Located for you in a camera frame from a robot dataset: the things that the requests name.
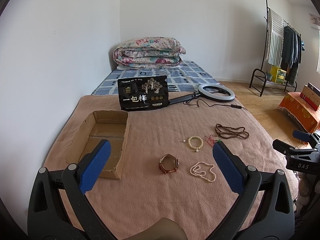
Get blue checkered bed sheet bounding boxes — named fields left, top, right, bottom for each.
left=90, top=60, right=221, bottom=96

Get black ring light cable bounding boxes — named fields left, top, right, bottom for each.
left=183, top=97, right=249, bottom=111

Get black clothes rack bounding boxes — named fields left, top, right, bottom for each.
left=249, top=4, right=305, bottom=96

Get red strap wristwatch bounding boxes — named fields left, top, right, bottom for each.
left=158, top=154, right=179, bottom=174

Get white ring light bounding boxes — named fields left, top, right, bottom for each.
left=169, top=83, right=235, bottom=105

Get orange covered furniture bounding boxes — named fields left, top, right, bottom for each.
left=279, top=92, right=319, bottom=133

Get folded floral quilt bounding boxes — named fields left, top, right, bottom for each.
left=113, top=37, right=186, bottom=69

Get white pearl necklace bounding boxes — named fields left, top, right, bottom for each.
left=189, top=161, right=217, bottom=183

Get open cardboard box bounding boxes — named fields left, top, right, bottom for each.
left=66, top=111, right=130, bottom=180

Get black snack bag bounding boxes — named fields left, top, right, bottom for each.
left=117, top=75, right=169, bottom=112

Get pink brown blanket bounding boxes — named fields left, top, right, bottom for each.
left=43, top=93, right=299, bottom=240

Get box on orange furniture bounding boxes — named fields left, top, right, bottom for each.
left=300, top=83, right=320, bottom=111

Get yellow crate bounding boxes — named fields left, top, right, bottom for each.
left=270, top=66, right=286, bottom=85

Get pale jade bead bracelet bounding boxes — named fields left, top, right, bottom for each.
left=187, top=135, right=205, bottom=153

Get brown wooden bead necklace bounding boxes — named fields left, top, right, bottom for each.
left=215, top=122, right=250, bottom=140

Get dark hanging clothes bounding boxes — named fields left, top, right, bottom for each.
left=280, top=25, right=302, bottom=85

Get striped hanging cloth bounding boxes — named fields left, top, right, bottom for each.
left=265, top=9, right=285, bottom=67

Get green jade pendant red cord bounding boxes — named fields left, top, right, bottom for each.
left=204, top=134, right=222, bottom=147

